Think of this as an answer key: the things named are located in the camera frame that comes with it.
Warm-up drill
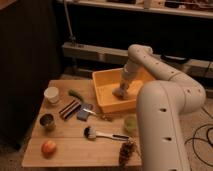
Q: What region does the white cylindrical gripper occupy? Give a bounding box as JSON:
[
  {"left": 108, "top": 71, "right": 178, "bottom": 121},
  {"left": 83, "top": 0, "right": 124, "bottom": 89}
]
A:
[{"left": 119, "top": 61, "right": 140, "bottom": 92}]

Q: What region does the yellow plastic tray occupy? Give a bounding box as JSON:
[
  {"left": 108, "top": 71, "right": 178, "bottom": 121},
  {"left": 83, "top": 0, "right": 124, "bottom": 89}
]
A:
[{"left": 92, "top": 68, "right": 154, "bottom": 113}]

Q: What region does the blue grey towel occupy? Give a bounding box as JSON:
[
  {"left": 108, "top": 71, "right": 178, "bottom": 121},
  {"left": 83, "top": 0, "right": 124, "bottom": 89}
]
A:
[{"left": 112, "top": 88, "right": 129, "bottom": 100}]

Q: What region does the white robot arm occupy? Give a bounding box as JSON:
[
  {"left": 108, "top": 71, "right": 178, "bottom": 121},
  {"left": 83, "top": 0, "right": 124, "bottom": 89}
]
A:
[{"left": 116, "top": 44, "right": 206, "bottom": 171}]

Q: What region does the green plastic cup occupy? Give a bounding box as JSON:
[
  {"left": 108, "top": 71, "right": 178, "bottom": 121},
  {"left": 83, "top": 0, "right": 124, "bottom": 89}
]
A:
[{"left": 124, "top": 116, "right": 137, "bottom": 133}]

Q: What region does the small paint brush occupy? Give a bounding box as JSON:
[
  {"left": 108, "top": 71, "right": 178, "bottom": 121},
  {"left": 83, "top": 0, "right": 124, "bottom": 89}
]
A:
[{"left": 83, "top": 108, "right": 113, "bottom": 122}]

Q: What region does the green cucumber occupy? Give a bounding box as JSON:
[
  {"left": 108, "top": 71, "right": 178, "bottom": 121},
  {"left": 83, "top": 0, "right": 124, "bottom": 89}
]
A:
[{"left": 68, "top": 90, "right": 84, "bottom": 102}]

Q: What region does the blue sponge block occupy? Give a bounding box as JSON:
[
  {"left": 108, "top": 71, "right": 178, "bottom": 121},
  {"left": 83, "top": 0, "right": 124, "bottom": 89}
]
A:
[{"left": 77, "top": 103, "right": 93, "bottom": 121}]

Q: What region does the metal pole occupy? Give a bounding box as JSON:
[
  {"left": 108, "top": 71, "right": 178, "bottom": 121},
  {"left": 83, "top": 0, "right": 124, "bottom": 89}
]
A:
[{"left": 63, "top": 0, "right": 76, "bottom": 46}]

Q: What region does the dark striped chocolate bar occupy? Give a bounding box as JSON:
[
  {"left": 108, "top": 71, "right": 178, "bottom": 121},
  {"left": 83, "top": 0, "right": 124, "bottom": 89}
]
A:
[{"left": 59, "top": 100, "right": 81, "bottom": 120}]

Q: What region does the brown pine cone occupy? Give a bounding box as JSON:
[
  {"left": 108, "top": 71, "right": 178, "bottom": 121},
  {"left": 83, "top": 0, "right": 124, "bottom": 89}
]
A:
[{"left": 119, "top": 140, "right": 136, "bottom": 167}]

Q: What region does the white paper cup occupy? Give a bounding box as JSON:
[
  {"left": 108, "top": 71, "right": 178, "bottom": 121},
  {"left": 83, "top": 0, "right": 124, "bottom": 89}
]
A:
[{"left": 44, "top": 87, "right": 60, "bottom": 104}]

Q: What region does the wooden shelf board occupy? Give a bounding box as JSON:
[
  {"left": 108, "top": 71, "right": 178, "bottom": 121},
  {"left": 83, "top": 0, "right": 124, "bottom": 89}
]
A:
[{"left": 56, "top": 0, "right": 213, "bottom": 19}]

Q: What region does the metal cup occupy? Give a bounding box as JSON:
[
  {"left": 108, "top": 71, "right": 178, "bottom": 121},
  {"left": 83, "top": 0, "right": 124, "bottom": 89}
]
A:
[{"left": 39, "top": 114, "right": 55, "bottom": 131}]

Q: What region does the red orange apple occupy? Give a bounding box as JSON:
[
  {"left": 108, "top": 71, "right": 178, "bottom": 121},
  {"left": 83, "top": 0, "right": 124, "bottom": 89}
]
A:
[{"left": 41, "top": 140, "right": 57, "bottom": 156}]

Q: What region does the grey metal rail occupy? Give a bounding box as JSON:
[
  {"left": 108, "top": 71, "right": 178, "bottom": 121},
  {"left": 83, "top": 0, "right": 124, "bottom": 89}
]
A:
[{"left": 62, "top": 42, "right": 213, "bottom": 78}]

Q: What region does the white handled dish brush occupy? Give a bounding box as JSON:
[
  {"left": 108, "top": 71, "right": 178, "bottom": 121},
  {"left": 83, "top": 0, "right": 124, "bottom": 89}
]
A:
[{"left": 84, "top": 126, "right": 129, "bottom": 141}]

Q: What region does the black floor cable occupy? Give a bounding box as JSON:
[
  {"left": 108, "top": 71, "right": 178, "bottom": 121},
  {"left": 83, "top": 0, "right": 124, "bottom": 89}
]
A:
[{"left": 184, "top": 61, "right": 213, "bottom": 168}]

